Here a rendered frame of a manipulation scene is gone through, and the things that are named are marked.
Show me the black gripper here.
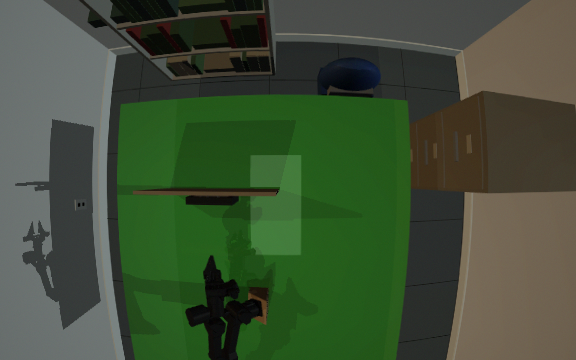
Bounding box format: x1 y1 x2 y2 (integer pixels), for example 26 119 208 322
203 255 226 305

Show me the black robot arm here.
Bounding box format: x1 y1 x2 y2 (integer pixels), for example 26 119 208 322
185 279 263 360

